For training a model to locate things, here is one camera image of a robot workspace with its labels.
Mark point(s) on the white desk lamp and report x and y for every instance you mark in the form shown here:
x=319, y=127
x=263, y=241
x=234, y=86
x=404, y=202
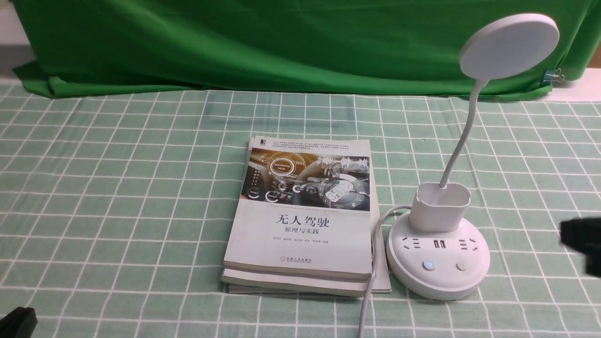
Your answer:
x=432, y=249

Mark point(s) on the white self-driving textbook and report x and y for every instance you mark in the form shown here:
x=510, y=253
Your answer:
x=300, y=220

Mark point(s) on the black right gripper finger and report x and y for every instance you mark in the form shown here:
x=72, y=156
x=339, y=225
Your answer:
x=584, y=236

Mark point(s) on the green checkered tablecloth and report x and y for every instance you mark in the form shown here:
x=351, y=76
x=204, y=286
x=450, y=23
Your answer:
x=115, y=212

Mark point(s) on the lower white book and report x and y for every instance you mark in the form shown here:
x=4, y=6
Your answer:
x=249, y=282

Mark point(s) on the green backdrop cloth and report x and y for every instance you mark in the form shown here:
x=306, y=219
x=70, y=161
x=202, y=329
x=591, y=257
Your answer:
x=368, y=47

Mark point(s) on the blue binder clip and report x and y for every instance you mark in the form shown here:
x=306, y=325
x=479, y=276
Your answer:
x=552, y=76

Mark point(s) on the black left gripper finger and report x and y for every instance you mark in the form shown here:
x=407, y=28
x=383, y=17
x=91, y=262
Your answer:
x=19, y=323

